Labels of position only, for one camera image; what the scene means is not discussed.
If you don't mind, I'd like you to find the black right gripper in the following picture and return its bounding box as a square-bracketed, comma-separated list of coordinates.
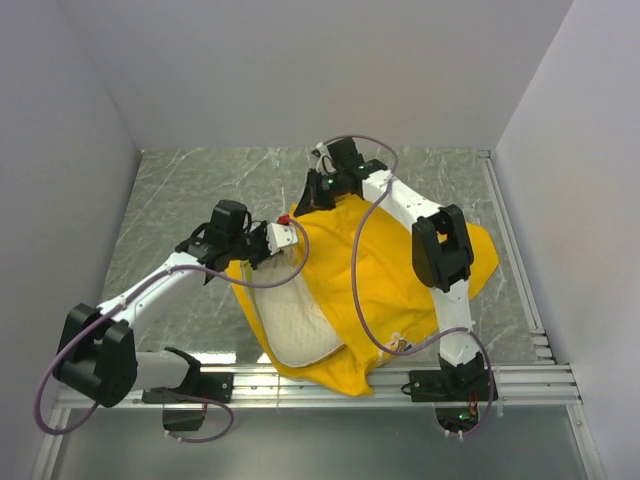
[292, 169, 345, 220]

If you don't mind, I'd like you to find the yellow printed pillowcase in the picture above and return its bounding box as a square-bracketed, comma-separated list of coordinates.
[221, 195, 501, 399]

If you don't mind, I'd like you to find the cream dotted foam pillow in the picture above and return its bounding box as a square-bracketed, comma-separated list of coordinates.
[236, 274, 344, 368]

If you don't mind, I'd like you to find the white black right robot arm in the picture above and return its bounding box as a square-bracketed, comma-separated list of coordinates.
[295, 135, 497, 402]

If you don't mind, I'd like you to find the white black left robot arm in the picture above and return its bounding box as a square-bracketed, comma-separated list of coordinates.
[52, 200, 274, 407]

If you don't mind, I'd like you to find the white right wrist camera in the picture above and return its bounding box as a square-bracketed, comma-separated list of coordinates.
[311, 142, 335, 175]

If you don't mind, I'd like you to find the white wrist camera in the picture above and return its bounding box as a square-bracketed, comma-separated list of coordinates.
[266, 215, 299, 255]
[311, 142, 335, 175]

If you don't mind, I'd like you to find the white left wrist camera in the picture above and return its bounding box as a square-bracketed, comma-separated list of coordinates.
[266, 215, 299, 255]

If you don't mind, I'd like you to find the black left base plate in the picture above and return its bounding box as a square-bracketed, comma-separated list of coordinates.
[141, 372, 234, 434]

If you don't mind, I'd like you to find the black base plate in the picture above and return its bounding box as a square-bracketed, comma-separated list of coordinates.
[402, 367, 499, 434]
[141, 372, 234, 434]

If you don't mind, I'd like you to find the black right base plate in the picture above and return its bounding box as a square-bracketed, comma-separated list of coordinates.
[402, 367, 499, 434]

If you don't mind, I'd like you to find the aluminium front mounting rail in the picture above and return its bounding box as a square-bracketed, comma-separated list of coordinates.
[54, 363, 584, 411]

